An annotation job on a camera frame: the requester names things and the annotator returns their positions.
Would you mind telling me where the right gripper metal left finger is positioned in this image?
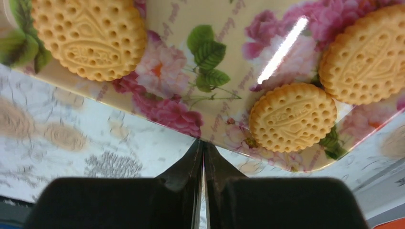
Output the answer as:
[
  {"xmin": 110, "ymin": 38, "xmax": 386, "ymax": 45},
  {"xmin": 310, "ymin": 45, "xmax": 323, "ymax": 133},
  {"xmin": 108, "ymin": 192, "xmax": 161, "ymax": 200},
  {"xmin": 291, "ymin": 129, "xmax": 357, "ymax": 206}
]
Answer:
[{"xmin": 24, "ymin": 140, "xmax": 203, "ymax": 229}]

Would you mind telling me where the round tan biscuit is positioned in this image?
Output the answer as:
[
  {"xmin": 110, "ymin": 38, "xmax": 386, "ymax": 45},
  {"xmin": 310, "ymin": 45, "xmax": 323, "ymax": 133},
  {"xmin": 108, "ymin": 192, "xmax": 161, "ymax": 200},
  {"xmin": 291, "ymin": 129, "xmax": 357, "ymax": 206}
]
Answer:
[
  {"xmin": 249, "ymin": 83, "xmax": 337, "ymax": 152},
  {"xmin": 31, "ymin": 0, "xmax": 148, "ymax": 82},
  {"xmin": 319, "ymin": 4, "xmax": 405, "ymax": 105}
]

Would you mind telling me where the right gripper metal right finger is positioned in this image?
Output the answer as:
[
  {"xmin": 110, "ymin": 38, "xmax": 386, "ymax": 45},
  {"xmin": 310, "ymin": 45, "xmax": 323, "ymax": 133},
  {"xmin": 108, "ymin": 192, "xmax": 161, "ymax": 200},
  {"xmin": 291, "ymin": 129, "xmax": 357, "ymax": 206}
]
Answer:
[{"xmin": 203, "ymin": 143, "xmax": 367, "ymax": 229}]

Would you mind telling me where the floral cookie tray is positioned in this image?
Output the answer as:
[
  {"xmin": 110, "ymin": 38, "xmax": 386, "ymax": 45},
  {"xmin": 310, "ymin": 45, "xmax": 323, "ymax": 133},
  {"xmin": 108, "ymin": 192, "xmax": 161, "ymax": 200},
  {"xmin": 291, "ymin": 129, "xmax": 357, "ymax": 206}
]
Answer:
[{"xmin": 0, "ymin": 0, "xmax": 405, "ymax": 172}]

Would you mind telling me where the floral table mat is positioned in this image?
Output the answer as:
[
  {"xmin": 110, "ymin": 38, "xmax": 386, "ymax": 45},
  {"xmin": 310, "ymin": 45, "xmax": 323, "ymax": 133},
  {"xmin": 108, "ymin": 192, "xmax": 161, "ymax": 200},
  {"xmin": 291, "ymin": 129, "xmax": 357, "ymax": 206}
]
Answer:
[{"xmin": 0, "ymin": 66, "xmax": 405, "ymax": 224}]

